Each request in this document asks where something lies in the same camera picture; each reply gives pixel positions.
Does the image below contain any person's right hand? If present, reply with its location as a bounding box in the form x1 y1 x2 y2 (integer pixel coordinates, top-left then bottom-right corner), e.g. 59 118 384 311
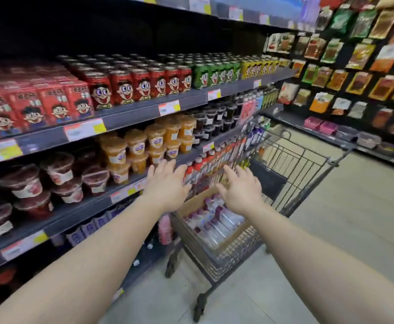
216 164 265 218

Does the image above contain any person's left hand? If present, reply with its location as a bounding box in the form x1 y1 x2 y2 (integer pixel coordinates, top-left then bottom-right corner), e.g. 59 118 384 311
142 159 193 213

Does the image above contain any brown cardboard box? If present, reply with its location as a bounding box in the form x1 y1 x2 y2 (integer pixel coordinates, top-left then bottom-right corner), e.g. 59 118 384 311
176 185 262 251

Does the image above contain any group of soda bottles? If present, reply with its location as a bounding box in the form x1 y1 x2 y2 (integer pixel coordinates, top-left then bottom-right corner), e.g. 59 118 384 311
183 193 246 248

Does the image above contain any person's right forearm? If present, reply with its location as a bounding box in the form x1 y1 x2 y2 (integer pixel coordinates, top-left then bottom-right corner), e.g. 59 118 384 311
244 204 394 324

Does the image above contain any person's left forearm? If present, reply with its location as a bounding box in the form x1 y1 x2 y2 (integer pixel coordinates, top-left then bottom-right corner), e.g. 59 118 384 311
0 195 170 324

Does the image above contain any row of red juice bottles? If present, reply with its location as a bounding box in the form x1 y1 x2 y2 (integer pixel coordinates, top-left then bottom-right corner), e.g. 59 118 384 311
183 138 251 186

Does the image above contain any pink packet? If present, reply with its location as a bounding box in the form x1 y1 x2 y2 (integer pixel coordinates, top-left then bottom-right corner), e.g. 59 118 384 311
157 214 174 246

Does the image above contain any group of orange fruit cups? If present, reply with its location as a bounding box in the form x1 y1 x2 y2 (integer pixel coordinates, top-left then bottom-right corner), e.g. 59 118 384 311
97 112 197 185

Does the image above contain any row of purple label bottles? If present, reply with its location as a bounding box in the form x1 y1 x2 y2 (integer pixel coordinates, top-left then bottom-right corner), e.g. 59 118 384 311
249 124 267 145

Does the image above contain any group of dark jelly cups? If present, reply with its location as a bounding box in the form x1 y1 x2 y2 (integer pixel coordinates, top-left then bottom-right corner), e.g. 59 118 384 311
192 97 243 147

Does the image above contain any row of purple white pouches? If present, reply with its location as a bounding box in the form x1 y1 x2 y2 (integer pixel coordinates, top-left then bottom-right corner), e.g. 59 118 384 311
65 202 130 248

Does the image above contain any group of pink drink packs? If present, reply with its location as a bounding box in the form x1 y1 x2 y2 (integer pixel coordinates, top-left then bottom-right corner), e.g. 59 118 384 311
239 96 258 125

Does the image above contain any black snack display rack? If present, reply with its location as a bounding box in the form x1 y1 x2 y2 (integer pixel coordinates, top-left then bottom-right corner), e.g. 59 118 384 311
261 0 394 172

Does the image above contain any pink plastic tub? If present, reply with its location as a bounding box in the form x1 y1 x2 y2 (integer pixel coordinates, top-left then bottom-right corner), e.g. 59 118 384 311
303 116 323 131
319 120 339 136

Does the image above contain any row of small green bottles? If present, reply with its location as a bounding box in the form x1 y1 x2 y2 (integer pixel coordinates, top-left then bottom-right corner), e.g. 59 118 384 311
259 85 280 109

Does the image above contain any row of red milk cans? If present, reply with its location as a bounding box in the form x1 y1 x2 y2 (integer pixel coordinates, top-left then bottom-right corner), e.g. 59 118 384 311
57 53 193 110

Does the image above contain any grey plastic tub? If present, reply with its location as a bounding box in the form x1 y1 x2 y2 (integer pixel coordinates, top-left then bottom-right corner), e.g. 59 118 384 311
356 131 382 150
335 126 359 143
376 141 394 156

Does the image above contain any row of green milk cans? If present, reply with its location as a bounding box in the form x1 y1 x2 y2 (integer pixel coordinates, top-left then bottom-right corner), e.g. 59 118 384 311
190 54 242 90

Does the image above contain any row of yellow milk cans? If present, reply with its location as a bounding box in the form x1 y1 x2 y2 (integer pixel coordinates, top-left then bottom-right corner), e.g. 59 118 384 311
239 54 280 81

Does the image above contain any group of red fruit cups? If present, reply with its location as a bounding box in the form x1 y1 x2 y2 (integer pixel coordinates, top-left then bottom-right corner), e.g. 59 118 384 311
0 150 111 239

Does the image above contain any group of hanging snack packets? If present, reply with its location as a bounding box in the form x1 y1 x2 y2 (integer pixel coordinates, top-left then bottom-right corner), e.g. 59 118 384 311
266 0 394 137

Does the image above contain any grey wire shopping cart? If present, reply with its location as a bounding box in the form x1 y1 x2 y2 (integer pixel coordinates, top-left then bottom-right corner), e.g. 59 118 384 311
165 119 357 324

